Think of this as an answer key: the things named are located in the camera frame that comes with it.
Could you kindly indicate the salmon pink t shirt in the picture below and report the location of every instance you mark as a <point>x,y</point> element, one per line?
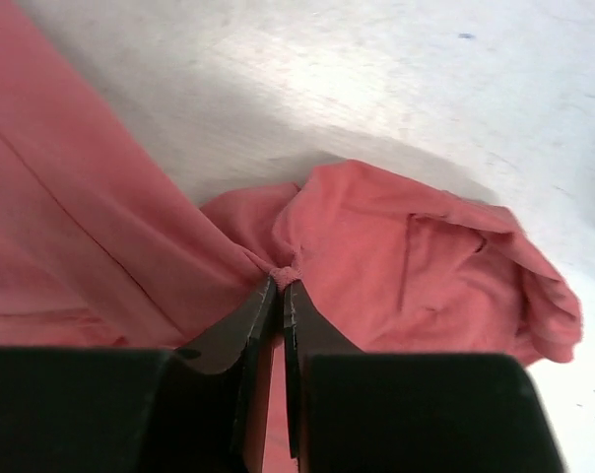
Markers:
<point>99,249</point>

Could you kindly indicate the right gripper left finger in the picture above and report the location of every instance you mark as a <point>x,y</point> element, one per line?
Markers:
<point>199,408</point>

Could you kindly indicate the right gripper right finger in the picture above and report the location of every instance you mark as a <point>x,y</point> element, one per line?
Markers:
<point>353,411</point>

